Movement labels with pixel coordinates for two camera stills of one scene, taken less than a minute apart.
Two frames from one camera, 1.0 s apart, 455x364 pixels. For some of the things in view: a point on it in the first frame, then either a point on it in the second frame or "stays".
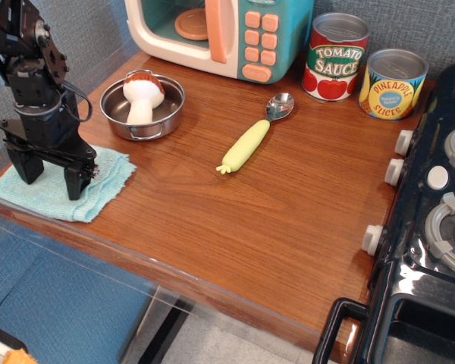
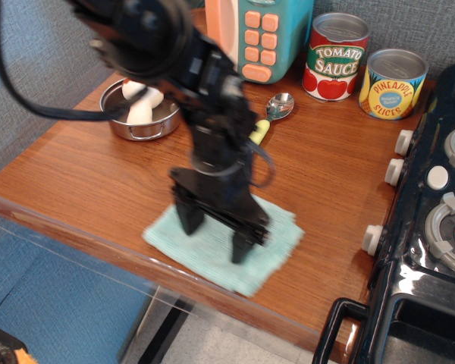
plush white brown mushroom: [144, 92] stays
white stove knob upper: [403, 141] stays
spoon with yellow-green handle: [277, 108] stays
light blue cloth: [48, 196] to [208, 251]
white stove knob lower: [371, 238] stays
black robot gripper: [54, 138] to [219, 186]
